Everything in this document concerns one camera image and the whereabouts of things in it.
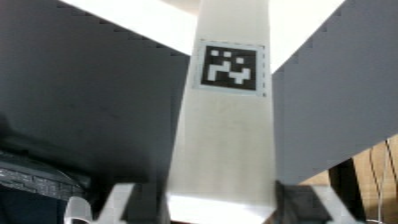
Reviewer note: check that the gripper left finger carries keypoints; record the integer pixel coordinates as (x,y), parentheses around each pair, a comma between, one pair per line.
(133,207)

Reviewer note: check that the black keyboard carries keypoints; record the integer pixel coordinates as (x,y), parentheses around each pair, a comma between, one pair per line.
(32,176)

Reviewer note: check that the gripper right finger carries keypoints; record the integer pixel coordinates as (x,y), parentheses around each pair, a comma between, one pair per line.
(314,204)

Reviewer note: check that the white leg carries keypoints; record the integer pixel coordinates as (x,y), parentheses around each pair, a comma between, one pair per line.
(222,166)

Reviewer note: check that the black table leg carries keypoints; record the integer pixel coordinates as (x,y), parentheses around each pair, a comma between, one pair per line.
(345,186)

